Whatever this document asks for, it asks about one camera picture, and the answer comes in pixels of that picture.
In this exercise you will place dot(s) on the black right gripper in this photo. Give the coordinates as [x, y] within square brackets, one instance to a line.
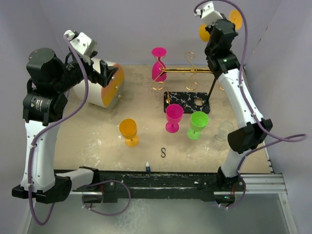
[210, 29]

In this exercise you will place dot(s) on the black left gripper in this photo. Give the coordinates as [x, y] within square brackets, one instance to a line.
[102, 78]

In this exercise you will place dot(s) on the orange wine glass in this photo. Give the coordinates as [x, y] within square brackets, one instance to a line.
[234, 17]
[128, 129]

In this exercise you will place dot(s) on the pink wine glass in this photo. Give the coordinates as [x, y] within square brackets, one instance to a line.
[157, 69]
[174, 114]

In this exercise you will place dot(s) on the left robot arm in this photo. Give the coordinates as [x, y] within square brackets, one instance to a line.
[43, 107]

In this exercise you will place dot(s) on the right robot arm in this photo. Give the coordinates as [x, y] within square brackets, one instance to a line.
[252, 126]

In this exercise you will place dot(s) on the orange wine glass front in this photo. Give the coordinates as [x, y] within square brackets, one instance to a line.
[128, 129]

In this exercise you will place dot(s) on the black marble rack base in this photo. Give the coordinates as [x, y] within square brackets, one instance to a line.
[189, 101]

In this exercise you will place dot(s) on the pink wine glass on table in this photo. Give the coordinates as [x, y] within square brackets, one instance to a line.
[174, 114]

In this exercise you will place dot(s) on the green wine glass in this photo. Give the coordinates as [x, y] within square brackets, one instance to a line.
[198, 122]

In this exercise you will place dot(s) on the white round drawer box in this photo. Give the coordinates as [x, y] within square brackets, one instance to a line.
[109, 96]

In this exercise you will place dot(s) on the clear glass cup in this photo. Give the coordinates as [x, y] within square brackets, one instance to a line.
[223, 130]

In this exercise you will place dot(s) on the small white dropper bottle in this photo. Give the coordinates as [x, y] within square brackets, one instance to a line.
[148, 167]

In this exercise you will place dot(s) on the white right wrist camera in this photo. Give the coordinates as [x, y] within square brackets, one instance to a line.
[206, 11]

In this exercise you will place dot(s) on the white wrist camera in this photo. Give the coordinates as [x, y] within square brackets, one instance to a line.
[206, 11]
[83, 44]

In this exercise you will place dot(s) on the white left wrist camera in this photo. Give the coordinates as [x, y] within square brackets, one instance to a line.
[83, 44]

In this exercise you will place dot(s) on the gold wire wine glass rack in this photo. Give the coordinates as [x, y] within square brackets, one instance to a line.
[190, 85]

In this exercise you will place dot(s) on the aluminium frame rail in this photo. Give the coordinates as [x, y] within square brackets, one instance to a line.
[265, 184]

